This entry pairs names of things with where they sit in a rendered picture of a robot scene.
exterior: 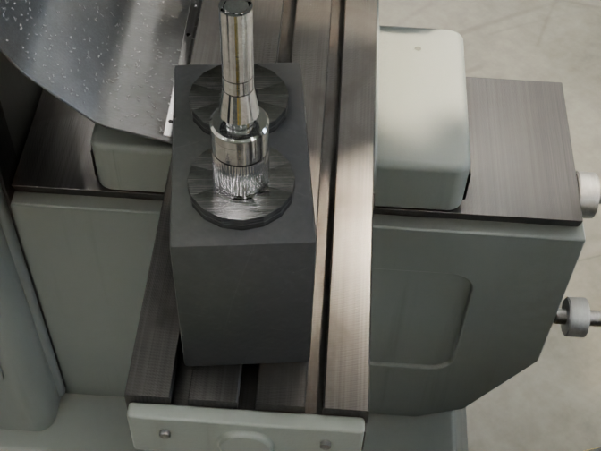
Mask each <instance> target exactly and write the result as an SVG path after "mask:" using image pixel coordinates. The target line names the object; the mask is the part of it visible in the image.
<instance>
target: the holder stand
mask: <svg viewBox="0 0 601 451"><path fill-rule="evenodd" d="M254 87H255V91H256V95H257V99H258V105H259V106H260V107H262V108H263V109H264V110H265V111H266V113H267V115H268V118H269V183H268V185H267V187H266V189H265V190H264V191H262V192H261V193H260V194H258V195H257V196H254V197H252V198H248V199H234V198H230V197H227V196H225V195H223V194H222V193H221V192H220V191H219V190H218V189H217V188H216V187H215V185H214V181H213V168H212V155H211V142H210V128H209V120H210V116H211V115H212V114H213V112H214V111H215V110H216V109H217V108H218V107H219V104H220V97H221V92H222V69H221V64H186V65H176V66H175V68H174V113H173V144H172V175H171V206H170V237H169V249H170V256H171V263H172V270H173V277H174V290H175V298H176V305H177V311H178V319H179V326H180V333H181V340H182V353H183V360H184V364H185V365H186V366H211V365H234V364H257V363H279V362H307V361H308V360H309V358H310V345H311V329H312V315H313V300H314V284H315V269H316V254H317V234H316V224H315V214H314V201H313V191H312V183H311V173H310V163H309V144H308V134H307V124H306V112H305V104H304V94H303V84H302V74H301V65H300V63H264V64H254Z"/></svg>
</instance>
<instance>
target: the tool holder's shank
mask: <svg viewBox="0 0 601 451"><path fill-rule="evenodd" d="M218 15H219V33H220V51H221V69H222V92H221V97H220V104H219V109H218V113H219V115H220V117H221V118H222V120H224V121H225V123H226V125H227V126H229V127H230V128H232V129H234V130H244V129H247V128H249V127H250V126H252V124H253V122H254V121H255V120H256V119H257V117H258V115H259V106H258V99H257V95H256V91H255V87H254V48H253V4H252V2H251V1H250V0H221V1H220V2H219V4H218Z"/></svg>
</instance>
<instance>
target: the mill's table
mask: <svg viewBox="0 0 601 451"><path fill-rule="evenodd" d="M220 1H221V0H202V4H201V8H200V13H199V21H198V26H197V30H196V35H195V39H194V44H193V49H192V53H191V58H190V64H221V51H220V33H219V15H218V4H219V2H220ZM250 1H251V2H252V4H253V48H254V64H264V63H300V66H301V74H302V84H303V94H304V104H305V112H306V124H307V134H308V144H309V163H310V173H311V183H312V191H313V201H314V214H315V224H316V234H317V254H316V269H315V284H314V300H313V315H312V329H311V345H310V358H309V360H308V361H307V362H279V363H257V364H234V365H211V366H186V365H185V364H184V360H183V353H182V340H181V333H180V326H179V319H178V311H177V305H176V298H175V290H174V277H173V270H172V263H171V256H170V249H169V237H170V206H171V175H172V158H171V162H170V166H169V171H168V176H167V180H166V185H165V193H164V198H163V202H162V207H161V212H160V217H159V221H158V226H157V234H156V239H155V243H154V248H153V252H152V257H151V261H150V266H149V271H148V279H147V283H146V289H145V293H144V298H143V303H142V307H141V312H140V320H139V325H138V329H137V334H136V338H135V343H134V347H133V352H132V357H131V366H130V370H129V375H128V379H127V384H126V388H125V393H124V397H125V402H126V405H127V409H128V412H127V418H128V423H129V426H130V430H131V437H132V441H133V445H134V447H135V448H136V449H143V450H155V451H361V450H363V447H364V441H365V436H366V423H368V414H369V378H370V336H371V293H372V250H373V218H374V212H375V193H374V164H375V122H376V79H377V0H250Z"/></svg>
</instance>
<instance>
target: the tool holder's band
mask: <svg viewBox="0 0 601 451"><path fill-rule="evenodd" d="M218 109H219V107H218V108H217V109H216V110H215V111H214V112H213V114H212V115H211V116H210V120H209V128H210V134H211V137H212V138H213V140H214V141H215V142H216V143H217V144H219V145H220V146H222V147H224V148H226V149H232V150H246V149H253V148H255V147H257V146H258V145H260V144H261V143H262V142H263V141H264V140H265V139H266V138H267V135H268V134H269V118H268V115H267V113H266V111H265V110H264V109H263V108H262V107H260V106H259V115H258V117H257V119H256V120H255V121H254V122H253V124H252V126H250V127H249V128H247V129H244V130H234V129H232V128H230V127H229V126H227V125H226V123H225V121H224V120H222V118H221V117H220V115H219V113H218Z"/></svg>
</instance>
